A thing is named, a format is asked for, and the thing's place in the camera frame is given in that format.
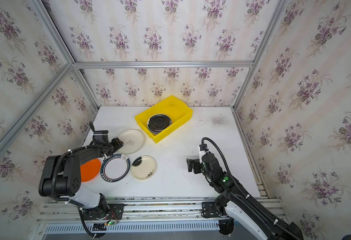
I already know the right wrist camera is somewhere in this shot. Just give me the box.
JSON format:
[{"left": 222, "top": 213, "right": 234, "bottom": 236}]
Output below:
[{"left": 198, "top": 144, "right": 210, "bottom": 164}]

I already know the green rim plate under arm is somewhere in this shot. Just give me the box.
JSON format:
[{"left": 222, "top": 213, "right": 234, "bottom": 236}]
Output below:
[{"left": 100, "top": 154, "right": 131, "bottom": 183}]

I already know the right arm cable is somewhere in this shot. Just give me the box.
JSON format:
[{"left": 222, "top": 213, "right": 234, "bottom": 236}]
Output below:
[{"left": 201, "top": 137, "right": 302, "bottom": 240}]

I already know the orange plate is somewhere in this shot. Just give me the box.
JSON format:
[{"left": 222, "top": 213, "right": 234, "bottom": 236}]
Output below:
[{"left": 80, "top": 159, "right": 101, "bottom": 183}]

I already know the yellow plastic bin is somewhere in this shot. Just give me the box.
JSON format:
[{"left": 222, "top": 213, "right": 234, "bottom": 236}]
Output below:
[{"left": 134, "top": 96, "right": 193, "bottom": 143}]

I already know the translucent white plate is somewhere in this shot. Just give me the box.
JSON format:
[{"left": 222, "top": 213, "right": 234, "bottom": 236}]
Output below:
[{"left": 117, "top": 129, "right": 145, "bottom": 155}]

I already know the cream plate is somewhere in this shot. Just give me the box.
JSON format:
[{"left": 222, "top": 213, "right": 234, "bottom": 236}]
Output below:
[{"left": 131, "top": 156, "right": 157, "bottom": 180}]

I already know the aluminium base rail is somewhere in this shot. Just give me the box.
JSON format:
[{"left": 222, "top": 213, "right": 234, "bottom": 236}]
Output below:
[{"left": 28, "top": 198, "right": 225, "bottom": 240}]

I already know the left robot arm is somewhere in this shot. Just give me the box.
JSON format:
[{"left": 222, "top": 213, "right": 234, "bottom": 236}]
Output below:
[{"left": 38, "top": 131, "right": 123, "bottom": 219}]

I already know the black plate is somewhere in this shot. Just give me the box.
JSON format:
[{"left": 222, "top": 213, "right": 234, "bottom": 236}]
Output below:
[{"left": 147, "top": 114, "right": 172, "bottom": 133}]

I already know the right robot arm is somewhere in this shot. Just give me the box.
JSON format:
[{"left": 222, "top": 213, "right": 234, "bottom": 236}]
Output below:
[{"left": 186, "top": 153, "right": 303, "bottom": 240}]

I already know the white plate green red rim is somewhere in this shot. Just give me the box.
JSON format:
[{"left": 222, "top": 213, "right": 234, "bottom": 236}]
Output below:
[{"left": 147, "top": 119, "right": 171, "bottom": 135}]

